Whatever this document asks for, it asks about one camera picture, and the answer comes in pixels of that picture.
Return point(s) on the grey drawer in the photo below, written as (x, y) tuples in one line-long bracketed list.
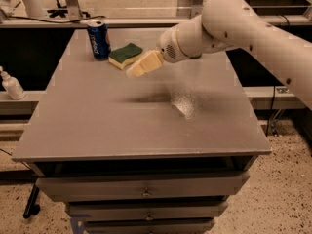
[(147, 210), (160, 226), (131, 187)]

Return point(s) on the grey drawer cabinet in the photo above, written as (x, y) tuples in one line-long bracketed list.
[(184, 118)]

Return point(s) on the top grey drawer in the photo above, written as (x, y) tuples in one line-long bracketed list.
[(131, 187)]

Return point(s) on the black office chair base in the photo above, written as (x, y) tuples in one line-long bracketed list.
[(71, 9)]

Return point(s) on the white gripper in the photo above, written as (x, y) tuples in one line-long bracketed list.
[(169, 47)]

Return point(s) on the blue pepsi can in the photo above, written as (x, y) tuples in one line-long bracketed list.
[(98, 35)]

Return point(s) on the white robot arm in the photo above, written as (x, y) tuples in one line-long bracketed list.
[(233, 23)]

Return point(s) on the white pump bottle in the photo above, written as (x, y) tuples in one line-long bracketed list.
[(12, 85)]

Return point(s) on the bottom grey drawer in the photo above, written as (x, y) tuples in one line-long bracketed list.
[(160, 226)]

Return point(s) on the green and yellow sponge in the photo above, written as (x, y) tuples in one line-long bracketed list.
[(124, 56)]

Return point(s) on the middle grey drawer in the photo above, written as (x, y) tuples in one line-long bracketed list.
[(147, 210)]

